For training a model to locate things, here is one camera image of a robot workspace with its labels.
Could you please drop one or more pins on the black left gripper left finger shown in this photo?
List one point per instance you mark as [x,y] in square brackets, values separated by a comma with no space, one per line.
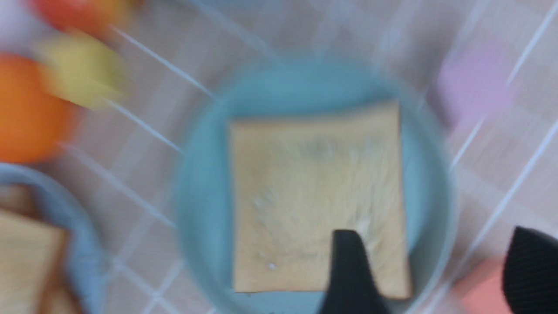
[351,288]

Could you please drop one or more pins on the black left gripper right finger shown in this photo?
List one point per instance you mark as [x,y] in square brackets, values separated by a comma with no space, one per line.
[530,279]

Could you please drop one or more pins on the toast slice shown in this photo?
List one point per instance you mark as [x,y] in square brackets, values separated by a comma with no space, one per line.
[296,180]
[32,254]
[20,199]

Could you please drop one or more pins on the orange cube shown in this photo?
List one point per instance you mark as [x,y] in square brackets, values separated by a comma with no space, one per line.
[481,290]

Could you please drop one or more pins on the green centre plate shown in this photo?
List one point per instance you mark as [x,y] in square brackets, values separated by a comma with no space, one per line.
[302,86]

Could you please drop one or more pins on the pink cube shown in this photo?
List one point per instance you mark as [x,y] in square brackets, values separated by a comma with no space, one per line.
[470,85]

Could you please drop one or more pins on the blue bread plate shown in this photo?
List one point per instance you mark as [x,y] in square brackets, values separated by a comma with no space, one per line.
[87,263]

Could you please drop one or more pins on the toast slice bottom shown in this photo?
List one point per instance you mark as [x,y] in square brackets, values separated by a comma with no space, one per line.
[20,199]

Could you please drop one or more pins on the yellow cube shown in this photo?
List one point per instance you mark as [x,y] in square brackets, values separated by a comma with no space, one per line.
[80,69]

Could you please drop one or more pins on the orange fruit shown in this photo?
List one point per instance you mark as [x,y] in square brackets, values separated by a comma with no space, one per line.
[33,123]

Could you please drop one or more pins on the red yellow apple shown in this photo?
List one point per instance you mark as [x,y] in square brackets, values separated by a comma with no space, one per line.
[93,17]

